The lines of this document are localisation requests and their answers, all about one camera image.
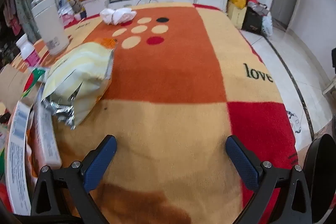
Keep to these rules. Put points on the tall white bottle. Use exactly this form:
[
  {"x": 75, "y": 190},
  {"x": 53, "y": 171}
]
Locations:
[{"x": 50, "y": 27}]

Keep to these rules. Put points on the silver wrapped bundle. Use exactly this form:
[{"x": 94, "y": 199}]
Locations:
[{"x": 258, "y": 6}]

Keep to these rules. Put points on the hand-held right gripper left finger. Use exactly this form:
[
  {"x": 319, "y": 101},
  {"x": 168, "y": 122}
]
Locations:
[{"x": 101, "y": 161}]

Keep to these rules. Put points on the yellow striped snack bag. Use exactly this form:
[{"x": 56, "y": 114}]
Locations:
[{"x": 78, "y": 74}]

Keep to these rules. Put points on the white patterned slipper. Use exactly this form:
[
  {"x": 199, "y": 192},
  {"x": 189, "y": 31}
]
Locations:
[{"x": 294, "y": 121}]

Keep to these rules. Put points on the black trash bin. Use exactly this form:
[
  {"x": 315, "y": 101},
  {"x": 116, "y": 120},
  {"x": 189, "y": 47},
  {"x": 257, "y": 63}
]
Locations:
[{"x": 323, "y": 174}]

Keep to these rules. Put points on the white tissue bundle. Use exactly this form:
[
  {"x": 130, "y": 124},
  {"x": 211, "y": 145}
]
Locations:
[{"x": 115, "y": 16}]

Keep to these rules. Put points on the green and red packet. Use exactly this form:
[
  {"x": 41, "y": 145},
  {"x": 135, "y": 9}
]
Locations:
[{"x": 32, "y": 79}]

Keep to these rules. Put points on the white bottle with pink label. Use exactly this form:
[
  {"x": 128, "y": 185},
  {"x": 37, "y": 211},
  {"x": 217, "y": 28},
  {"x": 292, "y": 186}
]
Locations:
[{"x": 29, "y": 53}]

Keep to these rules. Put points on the brown cardboard tube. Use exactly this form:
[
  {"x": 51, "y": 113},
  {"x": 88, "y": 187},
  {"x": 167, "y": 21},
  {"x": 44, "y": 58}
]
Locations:
[{"x": 13, "y": 82}]

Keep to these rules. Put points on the pink hanging clothes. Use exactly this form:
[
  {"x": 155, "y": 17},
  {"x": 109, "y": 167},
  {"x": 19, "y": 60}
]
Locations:
[{"x": 11, "y": 16}]

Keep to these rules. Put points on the black paper bag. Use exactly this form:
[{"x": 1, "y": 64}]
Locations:
[{"x": 252, "y": 20}]

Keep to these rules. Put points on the orange red printed blanket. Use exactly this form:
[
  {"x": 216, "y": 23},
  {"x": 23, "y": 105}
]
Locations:
[{"x": 168, "y": 82}]

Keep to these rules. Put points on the white and blue medicine box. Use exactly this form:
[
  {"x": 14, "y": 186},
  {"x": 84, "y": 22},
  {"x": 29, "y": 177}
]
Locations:
[{"x": 17, "y": 161}]

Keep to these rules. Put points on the long white box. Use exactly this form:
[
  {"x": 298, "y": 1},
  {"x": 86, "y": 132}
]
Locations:
[{"x": 46, "y": 140}]

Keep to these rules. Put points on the grey green curtain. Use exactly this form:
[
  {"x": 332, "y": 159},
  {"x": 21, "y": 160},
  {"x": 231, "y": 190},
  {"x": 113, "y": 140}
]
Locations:
[{"x": 26, "y": 8}]

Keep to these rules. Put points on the cream cardboard box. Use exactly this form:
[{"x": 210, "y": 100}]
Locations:
[{"x": 236, "y": 15}]

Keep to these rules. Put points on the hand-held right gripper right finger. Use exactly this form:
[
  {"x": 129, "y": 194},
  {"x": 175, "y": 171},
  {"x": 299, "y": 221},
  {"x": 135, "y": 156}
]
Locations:
[{"x": 241, "y": 161}]

